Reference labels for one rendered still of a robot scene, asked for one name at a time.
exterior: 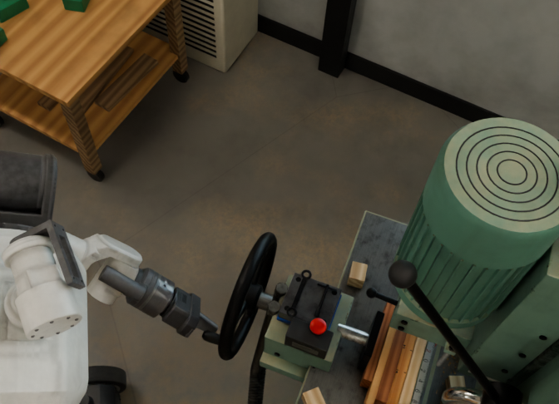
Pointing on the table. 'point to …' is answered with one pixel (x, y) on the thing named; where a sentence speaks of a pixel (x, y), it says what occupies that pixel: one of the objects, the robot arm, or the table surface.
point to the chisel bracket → (403, 317)
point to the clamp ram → (363, 338)
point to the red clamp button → (318, 326)
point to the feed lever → (492, 390)
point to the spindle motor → (482, 219)
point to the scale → (423, 373)
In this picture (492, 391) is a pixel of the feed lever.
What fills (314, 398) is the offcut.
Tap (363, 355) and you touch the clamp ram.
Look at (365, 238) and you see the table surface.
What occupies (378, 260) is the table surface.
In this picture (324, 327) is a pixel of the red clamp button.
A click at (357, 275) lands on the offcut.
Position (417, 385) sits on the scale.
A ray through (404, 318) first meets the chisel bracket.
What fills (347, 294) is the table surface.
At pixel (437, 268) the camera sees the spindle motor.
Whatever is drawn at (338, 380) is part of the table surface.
